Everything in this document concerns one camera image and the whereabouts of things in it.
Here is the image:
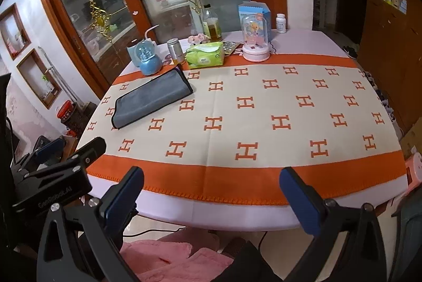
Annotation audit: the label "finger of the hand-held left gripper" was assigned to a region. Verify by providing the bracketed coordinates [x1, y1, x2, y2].
[11, 137, 66, 174]
[64, 137, 107, 170]

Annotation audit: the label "black shoe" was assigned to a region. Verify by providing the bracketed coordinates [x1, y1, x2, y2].
[342, 46, 361, 59]

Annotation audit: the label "red jar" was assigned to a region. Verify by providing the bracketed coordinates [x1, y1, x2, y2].
[57, 100, 78, 123]

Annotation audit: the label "pink plastic stool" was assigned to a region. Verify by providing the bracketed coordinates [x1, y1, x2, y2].
[404, 152, 422, 187]

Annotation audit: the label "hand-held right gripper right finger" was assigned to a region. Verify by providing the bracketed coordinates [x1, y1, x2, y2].
[279, 166, 396, 282]

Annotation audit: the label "wooden cabinet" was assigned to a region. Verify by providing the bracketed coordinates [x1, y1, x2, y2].
[357, 0, 422, 139]

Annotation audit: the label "black floor cable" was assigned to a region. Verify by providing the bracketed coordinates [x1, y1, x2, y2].
[122, 225, 186, 237]

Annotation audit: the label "wooden wall niche frame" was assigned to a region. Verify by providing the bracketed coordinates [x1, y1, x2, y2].
[0, 3, 32, 61]
[16, 48, 63, 110]

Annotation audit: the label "blue snow globe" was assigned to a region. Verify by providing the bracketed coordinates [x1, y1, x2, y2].
[128, 39, 163, 76]

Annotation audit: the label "cardboard box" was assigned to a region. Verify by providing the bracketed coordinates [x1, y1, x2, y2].
[398, 123, 422, 160]

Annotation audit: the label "pink fluffy garment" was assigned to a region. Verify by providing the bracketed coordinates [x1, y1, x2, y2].
[120, 231, 235, 282]

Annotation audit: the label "silver can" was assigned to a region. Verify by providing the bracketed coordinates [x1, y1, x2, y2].
[166, 38, 185, 65]

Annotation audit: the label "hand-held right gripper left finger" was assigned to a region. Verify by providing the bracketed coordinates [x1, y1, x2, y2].
[36, 166, 146, 282]

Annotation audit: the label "orange beige printed tablecloth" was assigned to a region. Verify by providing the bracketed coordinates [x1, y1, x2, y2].
[75, 53, 408, 207]

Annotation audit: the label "dark woven basket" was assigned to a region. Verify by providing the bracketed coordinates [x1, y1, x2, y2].
[61, 103, 97, 138]

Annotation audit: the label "grey towel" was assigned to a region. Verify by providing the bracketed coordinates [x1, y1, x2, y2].
[111, 68, 194, 130]

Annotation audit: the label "pink glass dome music box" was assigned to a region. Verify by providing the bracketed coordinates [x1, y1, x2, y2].
[241, 13, 270, 63]

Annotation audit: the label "white charger with cable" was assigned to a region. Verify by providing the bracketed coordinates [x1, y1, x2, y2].
[143, 25, 159, 45]

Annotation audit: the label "row of shoes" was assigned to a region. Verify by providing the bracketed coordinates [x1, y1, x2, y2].
[362, 70, 403, 139]

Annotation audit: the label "pink flower ornament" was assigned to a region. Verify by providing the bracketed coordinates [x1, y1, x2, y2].
[188, 33, 210, 45]

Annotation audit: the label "blue carton box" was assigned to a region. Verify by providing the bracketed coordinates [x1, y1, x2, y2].
[238, 1, 273, 42]

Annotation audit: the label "glass bottle with yellow liquid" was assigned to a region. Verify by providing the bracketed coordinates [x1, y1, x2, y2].
[202, 4, 223, 40]

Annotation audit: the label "pill blister packs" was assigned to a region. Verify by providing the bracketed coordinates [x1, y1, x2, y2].
[222, 41, 241, 56]

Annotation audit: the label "green wet wipes pack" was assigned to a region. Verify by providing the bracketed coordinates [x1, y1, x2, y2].
[185, 42, 226, 70]

